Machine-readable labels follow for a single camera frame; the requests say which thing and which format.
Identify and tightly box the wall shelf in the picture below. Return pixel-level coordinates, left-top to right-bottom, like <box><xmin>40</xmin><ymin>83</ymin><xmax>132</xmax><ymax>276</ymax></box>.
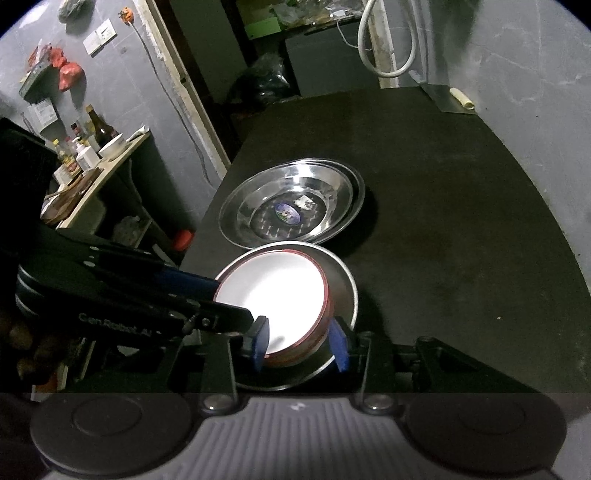
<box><xmin>18</xmin><ymin>39</ymin><xmax>63</xmax><ymax>103</ymax></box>

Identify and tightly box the dark glass bottle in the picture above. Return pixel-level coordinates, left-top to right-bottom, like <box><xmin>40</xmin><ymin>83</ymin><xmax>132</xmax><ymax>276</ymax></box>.
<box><xmin>85</xmin><ymin>105</ymin><xmax>116</xmax><ymax>148</ymax></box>

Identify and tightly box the green box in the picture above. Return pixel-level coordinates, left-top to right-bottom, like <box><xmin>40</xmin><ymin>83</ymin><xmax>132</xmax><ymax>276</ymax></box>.
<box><xmin>245</xmin><ymin>18</ymin><xmax>282</xmax><ymax>40</ymax></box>

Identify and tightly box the white wall switch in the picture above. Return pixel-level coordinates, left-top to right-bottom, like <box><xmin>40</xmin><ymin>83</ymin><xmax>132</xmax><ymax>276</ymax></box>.
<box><xmin>83</xmin><ymin>19</ymin><xmax>117</xmax><ymax>57</ymax></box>

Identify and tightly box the black wall cable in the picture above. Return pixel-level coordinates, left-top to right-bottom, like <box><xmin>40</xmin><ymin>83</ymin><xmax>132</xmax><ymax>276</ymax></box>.
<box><xmin>131</xmin><ymin>23</ymin><xmax>218</xmax><ymax>181</ymax></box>

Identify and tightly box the door frame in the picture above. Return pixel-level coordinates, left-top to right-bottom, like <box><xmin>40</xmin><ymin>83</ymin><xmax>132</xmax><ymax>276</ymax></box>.
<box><xmin>139</xmin><ymin>0</ymin><xmax>232</xmax><ymax>171</ymax></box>

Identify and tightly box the red plastic bag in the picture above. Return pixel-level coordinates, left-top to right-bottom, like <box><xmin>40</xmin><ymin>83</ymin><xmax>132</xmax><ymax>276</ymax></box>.
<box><xmin>50</xmin><ymin>46</ymin><xmax>85</xmax><ymax>92</ymax></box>

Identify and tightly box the large steel bowl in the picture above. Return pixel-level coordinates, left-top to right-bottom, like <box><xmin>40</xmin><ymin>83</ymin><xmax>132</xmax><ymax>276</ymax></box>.
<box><xmin>215</xmin><ymin>242</ymin><xmax>359</xmax><ymax>389</ymax></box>

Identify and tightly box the white plastic bottle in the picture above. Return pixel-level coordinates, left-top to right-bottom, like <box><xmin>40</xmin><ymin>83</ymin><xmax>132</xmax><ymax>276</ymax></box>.
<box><xmin>75</xmin><ymin>143</ymin><xmax>100</xmax><ymax>172</ymax></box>

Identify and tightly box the side shelf with bottles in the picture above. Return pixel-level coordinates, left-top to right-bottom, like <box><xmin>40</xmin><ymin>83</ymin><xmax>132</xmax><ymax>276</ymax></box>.
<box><xmin>41</xmin><ymin>129</ymin><xmax>153</xmax><ymax>229</ymax></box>

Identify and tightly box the grey cabinet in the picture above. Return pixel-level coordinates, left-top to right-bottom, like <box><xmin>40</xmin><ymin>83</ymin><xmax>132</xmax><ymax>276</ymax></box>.
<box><xmin>285</xmin><ymin>21</ymin><xmax>382</xmax><ymax>97</ymax></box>

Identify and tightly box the steel plate with sticker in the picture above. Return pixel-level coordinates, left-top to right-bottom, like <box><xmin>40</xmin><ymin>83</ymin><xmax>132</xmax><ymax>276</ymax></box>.
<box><xmin>218</xmin><ymin>161</ymin><xmax>355</xmax><ymax>245</ymax></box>

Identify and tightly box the white hose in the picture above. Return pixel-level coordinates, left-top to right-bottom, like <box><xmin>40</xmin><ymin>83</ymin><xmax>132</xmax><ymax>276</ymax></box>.
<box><xmin>359</xmin><ymin>0</ymin><xmax>422</xmax><ymax>78</ymax></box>

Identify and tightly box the black plastic bag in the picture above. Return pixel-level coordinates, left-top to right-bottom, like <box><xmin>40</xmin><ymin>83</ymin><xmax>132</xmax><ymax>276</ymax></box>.
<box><xmin>228</xmin><ymin>53</ymin><xmax>303</xmax><ymax>109</ymax></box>

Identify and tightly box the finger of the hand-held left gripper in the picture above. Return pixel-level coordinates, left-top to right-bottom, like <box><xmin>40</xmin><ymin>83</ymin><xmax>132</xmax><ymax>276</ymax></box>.
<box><xmin>182</xmin><ymin>300</ymin><xmax>256</xmax><ymax>337</ymax></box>
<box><xmin>90</xmin><ymin>247</ymin><xmax>221</xmax><ymax>301</ymax></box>

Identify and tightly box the yellow label bottle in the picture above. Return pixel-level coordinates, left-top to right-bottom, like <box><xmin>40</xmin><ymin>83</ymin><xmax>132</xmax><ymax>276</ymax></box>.
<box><xmin>52</xmin><ymin>138</ymin><xmax>79</xmax><ymax>183</ymax></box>

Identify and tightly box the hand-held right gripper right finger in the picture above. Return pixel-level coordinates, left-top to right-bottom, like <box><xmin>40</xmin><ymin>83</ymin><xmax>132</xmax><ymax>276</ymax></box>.
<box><xmin>328</xmin><ymin>316</ymin><xmax>532</xmax><ymax>412</ymax></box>

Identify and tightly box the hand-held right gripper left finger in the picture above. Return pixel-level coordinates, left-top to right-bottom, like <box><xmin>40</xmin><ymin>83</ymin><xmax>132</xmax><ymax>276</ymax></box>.
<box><xmin>152</xmin><ymin>316</ymin><xmax>271</xmax><ymax>414</ymax></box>

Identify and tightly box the white bowl with red rim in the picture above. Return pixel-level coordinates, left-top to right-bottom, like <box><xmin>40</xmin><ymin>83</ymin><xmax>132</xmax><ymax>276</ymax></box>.
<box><xmin>215</xmin><ymin>249</ymin><xmax>332</xmax><ymax>368</ymax></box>

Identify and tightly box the plain steel plate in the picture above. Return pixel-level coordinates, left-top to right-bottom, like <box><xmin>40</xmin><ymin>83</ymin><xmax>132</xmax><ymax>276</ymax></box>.
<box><xmin>295</xmin><ymin>157</ymin><xmax>366</xmax><ymax>243</ymax></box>

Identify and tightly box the small white bowl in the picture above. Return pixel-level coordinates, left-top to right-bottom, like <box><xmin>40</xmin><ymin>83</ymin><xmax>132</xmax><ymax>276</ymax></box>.
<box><xmin>98</xmin><ymin>134</ymin><xmax>127</xmax><ymax>160</ymax></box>

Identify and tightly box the person's left hand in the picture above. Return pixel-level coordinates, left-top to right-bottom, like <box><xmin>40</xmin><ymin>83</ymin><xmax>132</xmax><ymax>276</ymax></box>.
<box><xmin>0</xmin><ymin>309</ymin><xmax>63</xmax><ymax>386</ymax></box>

